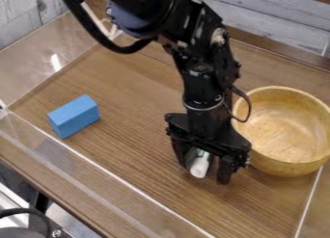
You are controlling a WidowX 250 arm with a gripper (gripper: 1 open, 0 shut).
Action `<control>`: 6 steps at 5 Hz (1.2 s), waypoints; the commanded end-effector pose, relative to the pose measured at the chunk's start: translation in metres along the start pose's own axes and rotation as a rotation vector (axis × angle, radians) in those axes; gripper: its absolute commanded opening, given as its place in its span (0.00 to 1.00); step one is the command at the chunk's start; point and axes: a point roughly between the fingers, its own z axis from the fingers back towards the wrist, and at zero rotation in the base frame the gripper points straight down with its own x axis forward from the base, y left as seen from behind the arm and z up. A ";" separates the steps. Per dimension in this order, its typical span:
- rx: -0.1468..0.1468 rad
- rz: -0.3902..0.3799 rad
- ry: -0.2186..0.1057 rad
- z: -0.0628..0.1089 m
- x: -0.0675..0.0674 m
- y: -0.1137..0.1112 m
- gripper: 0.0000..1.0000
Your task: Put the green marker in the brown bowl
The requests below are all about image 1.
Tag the blue foam block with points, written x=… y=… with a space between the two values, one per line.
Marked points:
x=74 y=116

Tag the green white dry-erase marker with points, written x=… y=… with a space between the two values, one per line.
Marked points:
x=201 y=164

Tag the brown wooden bowl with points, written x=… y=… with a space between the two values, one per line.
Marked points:
x=289 y=131

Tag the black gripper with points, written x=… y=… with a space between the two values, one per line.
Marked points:
x=206 y=129

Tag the clear acrylic tray wall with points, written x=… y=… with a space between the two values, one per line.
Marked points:
x=113 y=173

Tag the black metal bracket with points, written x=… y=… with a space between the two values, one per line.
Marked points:
x=36 y=224

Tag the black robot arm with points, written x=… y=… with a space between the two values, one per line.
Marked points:
x=193 y=35

